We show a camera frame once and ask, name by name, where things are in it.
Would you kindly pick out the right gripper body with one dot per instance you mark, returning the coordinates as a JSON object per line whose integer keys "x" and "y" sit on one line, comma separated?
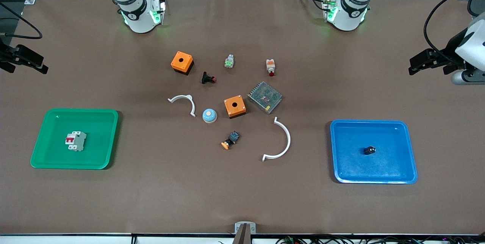
{"x": 8, "y": 55}

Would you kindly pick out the grey circuit breaker red switch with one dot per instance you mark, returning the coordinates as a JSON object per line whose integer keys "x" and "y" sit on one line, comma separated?
{"x": 77, "y": 141}

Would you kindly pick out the small black capacitor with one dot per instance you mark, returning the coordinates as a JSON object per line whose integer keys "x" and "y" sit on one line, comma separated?
{"x": 369, "y": 150}

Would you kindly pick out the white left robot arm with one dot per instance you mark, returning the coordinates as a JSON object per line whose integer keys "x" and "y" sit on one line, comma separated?
{"x": 346, "y": 16}

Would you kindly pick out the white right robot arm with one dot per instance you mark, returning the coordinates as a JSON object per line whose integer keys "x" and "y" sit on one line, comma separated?
{"x": 138, "y": 16}

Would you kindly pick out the green plastic tray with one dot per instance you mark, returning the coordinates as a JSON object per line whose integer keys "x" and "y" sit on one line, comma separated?
{"x": 57, "y": 153}

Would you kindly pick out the blue plastic tray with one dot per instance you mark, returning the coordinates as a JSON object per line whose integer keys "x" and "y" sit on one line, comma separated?
{"x": 394, "y": 160}

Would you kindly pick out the orange button box black base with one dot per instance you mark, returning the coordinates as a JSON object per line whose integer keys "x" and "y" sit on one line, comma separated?
{"x": 181, "y": 61}
{"x": 234, "y": 104}

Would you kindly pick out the large white curved clamp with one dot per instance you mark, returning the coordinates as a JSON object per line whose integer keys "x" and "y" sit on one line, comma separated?
{"x": 289, "y": 139}

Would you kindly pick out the small white curved clamp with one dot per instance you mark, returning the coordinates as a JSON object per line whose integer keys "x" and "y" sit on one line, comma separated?
{"x": 183, "y": 96}

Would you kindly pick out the metal mesh power supply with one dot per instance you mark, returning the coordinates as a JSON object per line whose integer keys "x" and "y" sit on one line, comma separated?
{"x": 265, "y": 97}

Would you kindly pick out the blue dome buzzer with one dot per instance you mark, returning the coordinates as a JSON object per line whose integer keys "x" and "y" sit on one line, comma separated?
{"x": 209, "y": 116}

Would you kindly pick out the yellow mushroom pushbutton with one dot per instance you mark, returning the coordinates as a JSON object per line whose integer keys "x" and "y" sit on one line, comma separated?
{"x": 226, "y": 144}

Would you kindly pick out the brown table mat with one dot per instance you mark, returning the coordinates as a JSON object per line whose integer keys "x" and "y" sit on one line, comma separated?
{"x": 242, "y": 191}

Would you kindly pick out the white orange switch red button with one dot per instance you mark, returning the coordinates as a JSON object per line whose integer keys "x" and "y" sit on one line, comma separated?
{"x": 270, "y": 65}

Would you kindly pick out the black square pushbutton switch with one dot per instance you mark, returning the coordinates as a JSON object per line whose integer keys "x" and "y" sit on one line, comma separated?
{"x": 205, "y": 77}

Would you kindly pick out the grey selector switch green face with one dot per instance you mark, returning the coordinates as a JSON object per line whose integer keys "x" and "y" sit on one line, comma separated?
{"x": 229, "y": 62}

